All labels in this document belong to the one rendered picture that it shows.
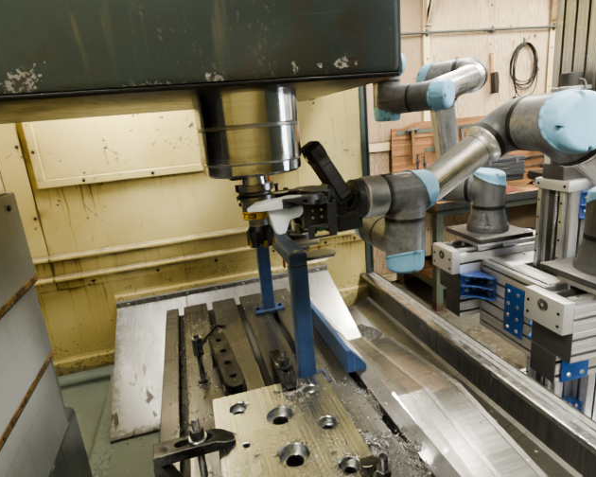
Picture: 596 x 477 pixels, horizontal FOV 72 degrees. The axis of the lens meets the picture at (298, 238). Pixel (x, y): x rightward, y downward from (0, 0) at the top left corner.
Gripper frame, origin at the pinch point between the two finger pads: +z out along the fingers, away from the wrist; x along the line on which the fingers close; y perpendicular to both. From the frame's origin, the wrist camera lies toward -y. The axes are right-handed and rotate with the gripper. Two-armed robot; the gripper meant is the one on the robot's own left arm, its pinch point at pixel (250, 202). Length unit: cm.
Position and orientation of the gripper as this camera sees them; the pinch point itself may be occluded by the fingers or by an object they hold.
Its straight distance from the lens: 68.6
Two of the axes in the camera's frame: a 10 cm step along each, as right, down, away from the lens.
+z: -9.3, 1.7, -3.2
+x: -3.5, -2.1, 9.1
